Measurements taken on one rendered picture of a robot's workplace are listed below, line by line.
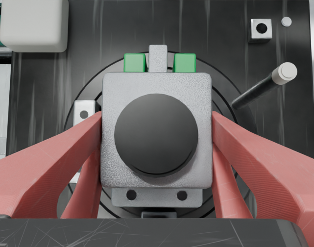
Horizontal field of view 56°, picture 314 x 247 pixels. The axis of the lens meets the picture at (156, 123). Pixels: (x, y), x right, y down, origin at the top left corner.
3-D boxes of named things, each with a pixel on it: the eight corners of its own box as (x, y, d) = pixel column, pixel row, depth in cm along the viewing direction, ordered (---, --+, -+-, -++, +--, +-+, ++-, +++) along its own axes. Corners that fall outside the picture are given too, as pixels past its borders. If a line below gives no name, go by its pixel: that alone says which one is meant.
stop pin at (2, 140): (29, 154, 27) (7, 154, 23) (16, 154, 27) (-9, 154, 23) (30, 139, 27) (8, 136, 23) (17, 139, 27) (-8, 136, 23)
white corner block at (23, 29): (74, 60, 26) (58, 42, 22) (22, 60, 26) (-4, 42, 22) (76, 8, 26) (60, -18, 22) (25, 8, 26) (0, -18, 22)
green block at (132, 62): (148, 92, 21) (145, 73, 16) (132, 92, 21) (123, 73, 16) (149, 76, 21) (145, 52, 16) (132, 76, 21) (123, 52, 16)
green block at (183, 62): (188, 92, 21) (196, 74, 16) (171, 92, 21) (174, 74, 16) (187, 76, 21) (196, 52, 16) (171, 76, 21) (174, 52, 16)
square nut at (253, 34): (267, 43, 24) (272, 38, 23) (247, 43, 24) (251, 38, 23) (267, 24, 24) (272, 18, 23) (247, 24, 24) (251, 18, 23)
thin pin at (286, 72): (243, 110, 21) (298, 80, 13) (231, 110, 21) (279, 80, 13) (243, 98, 21) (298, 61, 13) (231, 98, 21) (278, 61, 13)
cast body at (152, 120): (195, 199, 17) (220, 229, 10) (118, 198, 17) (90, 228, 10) (194, 56, 18) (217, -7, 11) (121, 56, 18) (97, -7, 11)
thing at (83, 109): (99, 131, 21) (94, 129, 19) (78, 131, 21) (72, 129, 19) (100, 103, 21) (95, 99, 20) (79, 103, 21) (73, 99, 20)
